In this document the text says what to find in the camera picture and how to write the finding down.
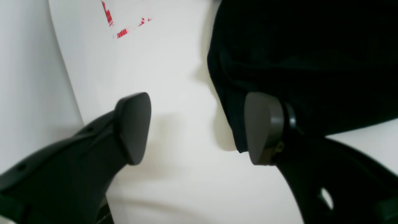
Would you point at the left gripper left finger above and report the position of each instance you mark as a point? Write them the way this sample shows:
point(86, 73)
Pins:
point(66, 182)

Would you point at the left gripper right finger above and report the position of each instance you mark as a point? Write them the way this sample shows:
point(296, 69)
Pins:
point(332, 183)

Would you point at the black t-shirt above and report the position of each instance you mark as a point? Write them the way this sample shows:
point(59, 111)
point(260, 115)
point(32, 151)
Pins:
point(334, 61)

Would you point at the red tape rectangle marker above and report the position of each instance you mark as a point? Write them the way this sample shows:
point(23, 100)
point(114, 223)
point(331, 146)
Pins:
point(125, 16)

